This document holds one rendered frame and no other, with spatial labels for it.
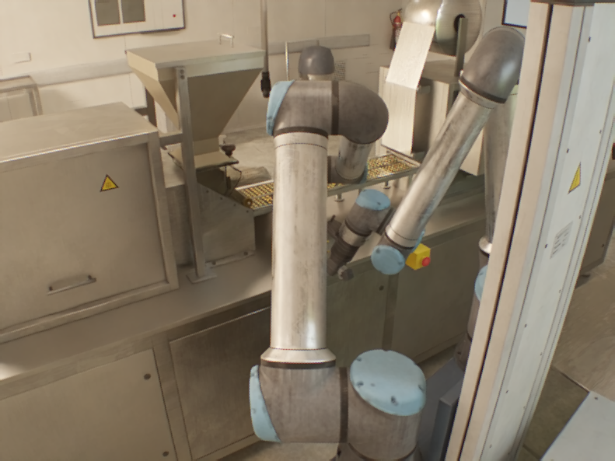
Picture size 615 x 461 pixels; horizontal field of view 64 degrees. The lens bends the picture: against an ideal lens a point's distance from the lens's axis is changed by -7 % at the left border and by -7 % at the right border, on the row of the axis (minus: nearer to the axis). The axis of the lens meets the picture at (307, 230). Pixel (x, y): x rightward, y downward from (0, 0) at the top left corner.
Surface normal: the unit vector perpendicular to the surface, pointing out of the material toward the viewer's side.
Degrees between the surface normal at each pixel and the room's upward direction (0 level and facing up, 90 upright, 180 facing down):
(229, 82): 114
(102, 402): 90
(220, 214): 90
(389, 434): 90
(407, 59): 71
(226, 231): 90
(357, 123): 104
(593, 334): 0
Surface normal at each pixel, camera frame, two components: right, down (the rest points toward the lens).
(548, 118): -0.72, 0.33
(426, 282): 0.54, 0.39
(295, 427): -0.01, 0.30
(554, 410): 0.00, -0.88
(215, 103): 0.49, 0.72
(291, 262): -0.28, -0.12
